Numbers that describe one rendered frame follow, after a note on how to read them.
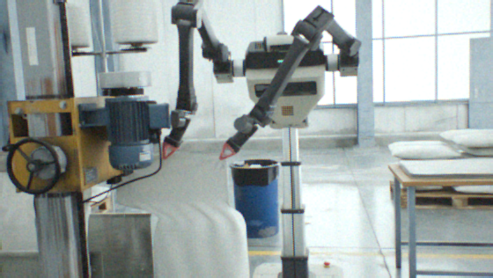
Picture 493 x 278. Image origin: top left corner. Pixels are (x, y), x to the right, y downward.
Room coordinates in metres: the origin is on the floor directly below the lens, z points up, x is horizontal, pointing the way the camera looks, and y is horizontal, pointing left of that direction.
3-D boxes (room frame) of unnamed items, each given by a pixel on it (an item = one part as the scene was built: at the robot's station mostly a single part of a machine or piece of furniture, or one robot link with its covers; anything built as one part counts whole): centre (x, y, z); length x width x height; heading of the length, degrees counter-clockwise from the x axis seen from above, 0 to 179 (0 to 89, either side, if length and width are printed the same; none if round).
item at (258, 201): (4.18, -0.08, 0.32); 0.51 x 0.48 x 0.65; 171
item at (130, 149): (1.61, 0.40, 1.21); 0.15 x 0.15 x 0.25
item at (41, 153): (1.49, 0.65, 1.14); 0.11 x 0.06 x 0.11; 81
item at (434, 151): (4.90, -1.90, 0.57); 0.66 x 0.42 x 0.13; 73
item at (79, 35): (1.79, 0.65, 1.61); 0.15 x 0.14 x 0.17; 81
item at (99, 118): (1.58, 0.49, 1.27); 0.12 x 0.09 x 0.09; 171
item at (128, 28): (1.75, 0.39, 1.61); 0.17 x 0.17 x 0.17
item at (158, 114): (1.63, 0.30, 1.25); 0.10 x 0.08 x 0.12; 16
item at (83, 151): (1.67, 0.64, 1.18); 0.34 x 0.25 x 0.31; 171
